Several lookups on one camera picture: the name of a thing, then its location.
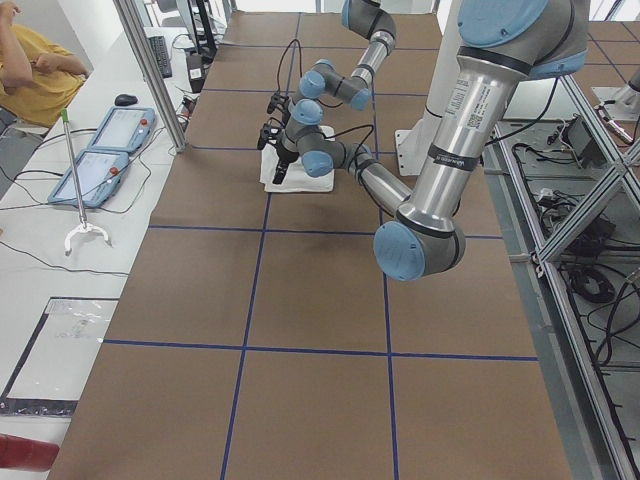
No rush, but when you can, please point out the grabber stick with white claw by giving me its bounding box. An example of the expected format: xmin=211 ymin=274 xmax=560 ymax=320
xmin=61 ymin=108 xmax=112 ymax=256

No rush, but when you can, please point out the upper blue teach pendant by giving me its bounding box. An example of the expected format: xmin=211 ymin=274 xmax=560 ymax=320
xmin=89 ymin=106 xmax=156 ymax=154

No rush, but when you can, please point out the black power adapter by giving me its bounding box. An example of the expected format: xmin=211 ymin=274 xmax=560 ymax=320
xmin=186 ymin=53 xmax=206 ymax=93

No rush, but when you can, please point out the white long-sleeve printed shirt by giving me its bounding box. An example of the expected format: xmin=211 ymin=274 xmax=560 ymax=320
xmin=260 ymin=145 xmax=334 ymax=193

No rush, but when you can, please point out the aluminium frame post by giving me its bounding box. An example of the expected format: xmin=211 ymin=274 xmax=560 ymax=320
xmin=113 ymin=0 xmax=187 ymax=153

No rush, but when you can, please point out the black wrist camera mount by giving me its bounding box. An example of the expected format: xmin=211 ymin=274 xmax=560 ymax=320
xmin=256 ymin=118 xmax=284 ymax=150
xmin=267 ymin=91 xmax=290 ymax=115

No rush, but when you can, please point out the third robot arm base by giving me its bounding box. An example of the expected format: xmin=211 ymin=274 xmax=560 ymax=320
xmin=592 ymin=70 xmax=639 ymax=125

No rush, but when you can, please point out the black keyboard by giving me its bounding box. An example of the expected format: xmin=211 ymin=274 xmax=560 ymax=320
xmin=147 ymin=36 xmax=173 ymax=78

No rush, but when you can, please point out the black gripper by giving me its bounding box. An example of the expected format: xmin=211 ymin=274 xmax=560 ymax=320
xmin=272 ymin=133 xmax=299 ymax=185
xmin=283 ymin=98 xmax=295 ymax=118

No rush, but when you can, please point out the red object at edge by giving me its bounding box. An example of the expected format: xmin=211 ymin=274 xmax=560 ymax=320
xmin=1 ymin=434 xmax=60 ymax=472

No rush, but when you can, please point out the blue teach pendant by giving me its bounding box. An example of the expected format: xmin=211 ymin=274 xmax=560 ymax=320
xmin=89 ymin=106 xmax=156 ymax=154
xmin=47 ymin=149 xmax=129 ymax=209

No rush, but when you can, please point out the person in yellow shirt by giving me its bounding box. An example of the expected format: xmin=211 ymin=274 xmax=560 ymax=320
xmin=1 ymin=1 xmax=90 ymax=129

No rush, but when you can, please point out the black computer mouse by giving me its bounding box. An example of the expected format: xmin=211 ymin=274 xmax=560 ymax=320
xmin=114 ymin=94 xmax=138 ymax=107

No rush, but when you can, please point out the clear plastic sheet on desk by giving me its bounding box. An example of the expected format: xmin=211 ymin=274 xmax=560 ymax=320
xmin=1 ymin=297 xmax=118 ymax=418

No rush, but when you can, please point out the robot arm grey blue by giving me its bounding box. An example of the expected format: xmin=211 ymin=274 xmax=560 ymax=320
xmin=285 ymin=1 xmax=397 ymax=114
xmin=259 ymin=1 xmax=589 ymax=281

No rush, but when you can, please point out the lower blue teach pendant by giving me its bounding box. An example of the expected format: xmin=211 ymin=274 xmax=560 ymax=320
xmin=47 ymin=149 xmax=129 ymax=209

